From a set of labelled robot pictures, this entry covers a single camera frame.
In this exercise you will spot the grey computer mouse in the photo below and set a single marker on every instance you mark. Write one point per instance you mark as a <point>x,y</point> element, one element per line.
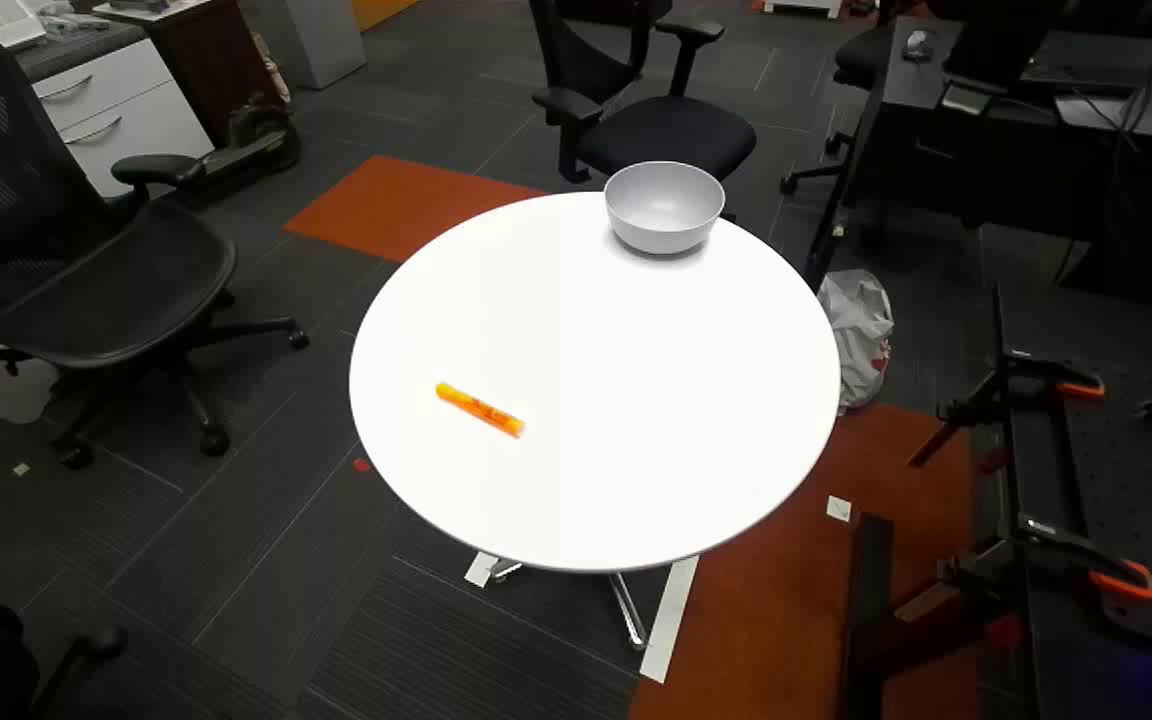
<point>918,46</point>

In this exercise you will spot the black orange bar clamp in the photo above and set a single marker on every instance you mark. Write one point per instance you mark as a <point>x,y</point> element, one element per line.
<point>1099,564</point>
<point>1049,382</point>

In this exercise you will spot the black padded office chair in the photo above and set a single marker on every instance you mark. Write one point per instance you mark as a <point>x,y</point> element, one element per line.
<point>662,131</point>

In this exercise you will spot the orange marker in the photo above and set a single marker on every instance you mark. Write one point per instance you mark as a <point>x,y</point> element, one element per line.
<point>481,409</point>

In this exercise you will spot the grey bowl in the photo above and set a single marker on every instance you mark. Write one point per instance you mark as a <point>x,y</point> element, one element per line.
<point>662,214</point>

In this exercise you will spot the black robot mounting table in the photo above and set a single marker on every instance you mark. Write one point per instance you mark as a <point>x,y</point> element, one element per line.
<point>1110,505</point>

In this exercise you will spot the small white paper scrap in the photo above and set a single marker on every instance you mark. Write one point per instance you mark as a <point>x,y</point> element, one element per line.
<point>842,510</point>

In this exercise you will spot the black scooter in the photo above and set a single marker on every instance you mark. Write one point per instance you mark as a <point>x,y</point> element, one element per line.
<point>248,133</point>

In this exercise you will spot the white drawer cabinet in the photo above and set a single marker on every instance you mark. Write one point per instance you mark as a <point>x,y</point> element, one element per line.
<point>122,115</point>

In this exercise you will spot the white plastic bag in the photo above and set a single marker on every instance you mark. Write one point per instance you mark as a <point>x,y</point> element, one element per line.
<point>859,327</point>

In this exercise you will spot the white table base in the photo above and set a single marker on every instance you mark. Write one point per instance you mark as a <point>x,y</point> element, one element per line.
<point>671,620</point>

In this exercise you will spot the black office desk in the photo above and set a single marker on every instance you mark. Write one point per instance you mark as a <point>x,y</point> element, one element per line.
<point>1002,146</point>

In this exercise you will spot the black mesh office chair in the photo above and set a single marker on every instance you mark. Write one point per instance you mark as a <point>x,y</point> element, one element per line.
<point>108,286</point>

